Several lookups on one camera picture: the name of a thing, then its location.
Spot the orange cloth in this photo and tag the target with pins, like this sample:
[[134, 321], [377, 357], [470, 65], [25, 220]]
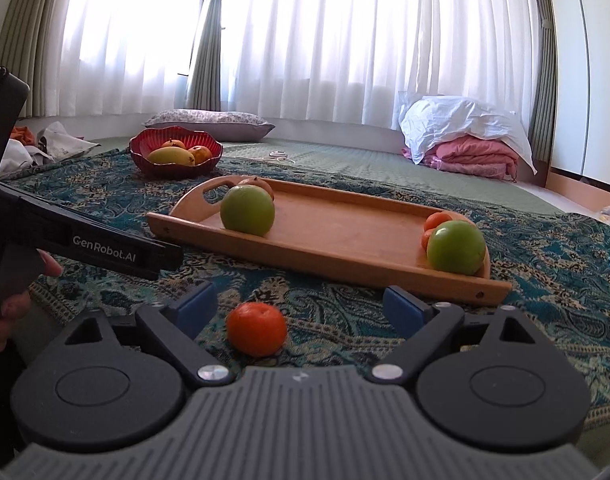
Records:
[[22, 135]]

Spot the teal paisley blanket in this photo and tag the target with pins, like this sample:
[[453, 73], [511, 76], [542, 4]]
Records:
[[560, 270]]

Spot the small tangerine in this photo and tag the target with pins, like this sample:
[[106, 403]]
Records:
[[428, 240], [437, 220], [256, 329]]

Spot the green woven mat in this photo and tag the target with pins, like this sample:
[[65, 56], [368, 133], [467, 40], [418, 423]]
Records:
[[365, 165]]

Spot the white crumpled pillow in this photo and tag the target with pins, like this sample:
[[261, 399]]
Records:
[[460, 117]]

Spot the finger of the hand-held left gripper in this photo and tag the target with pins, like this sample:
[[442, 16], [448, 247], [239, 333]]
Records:
[[166, 261]]

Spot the person's left hand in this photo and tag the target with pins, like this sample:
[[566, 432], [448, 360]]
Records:
[[12, 306]]

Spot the crumpled newspaper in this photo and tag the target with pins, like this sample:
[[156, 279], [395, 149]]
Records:
[[65, 142]]

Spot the floral grey pillow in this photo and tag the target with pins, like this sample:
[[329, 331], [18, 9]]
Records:
[[210, 120]]

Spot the wooden serving tray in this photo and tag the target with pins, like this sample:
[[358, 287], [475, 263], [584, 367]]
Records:
[[345, 232]]

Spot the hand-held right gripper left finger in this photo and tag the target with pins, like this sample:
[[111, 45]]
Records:
[[195, 306]]

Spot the orange in bowl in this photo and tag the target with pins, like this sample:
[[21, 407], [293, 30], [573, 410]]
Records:
[[174, 144], [200, 154]]

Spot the green curtain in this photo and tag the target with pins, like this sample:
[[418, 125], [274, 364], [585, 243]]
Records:
[[32, 35], [544, 60], [210, 35]]

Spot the small white object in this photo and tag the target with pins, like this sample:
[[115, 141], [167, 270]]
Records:
[[281, 156]]

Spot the large orange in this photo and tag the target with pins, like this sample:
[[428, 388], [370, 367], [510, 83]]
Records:
[[261, 187]]

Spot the yellow mango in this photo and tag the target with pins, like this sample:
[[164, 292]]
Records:
[[170, 156]]

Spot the white cloth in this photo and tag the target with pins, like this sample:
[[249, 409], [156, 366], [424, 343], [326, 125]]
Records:
[[15, 160]]

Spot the folded pink blanket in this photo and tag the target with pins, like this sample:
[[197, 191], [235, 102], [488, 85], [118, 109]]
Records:
[[477, 157]]

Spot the large green apple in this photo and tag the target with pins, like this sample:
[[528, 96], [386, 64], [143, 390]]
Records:
[[456, 248]]

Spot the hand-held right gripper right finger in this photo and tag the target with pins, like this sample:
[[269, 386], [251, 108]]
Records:
[[406, 308]]

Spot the red scalloped bowl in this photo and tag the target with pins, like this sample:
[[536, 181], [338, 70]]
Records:
[[155, 167]]

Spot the white sheer curtain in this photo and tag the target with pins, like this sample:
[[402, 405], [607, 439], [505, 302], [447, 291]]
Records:
[[360, 35]]

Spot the small green apple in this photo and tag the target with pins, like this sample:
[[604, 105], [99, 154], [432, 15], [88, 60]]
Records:
[[247, 211]]

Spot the white wardrobe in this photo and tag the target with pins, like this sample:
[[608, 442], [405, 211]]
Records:
[[590, 70]]

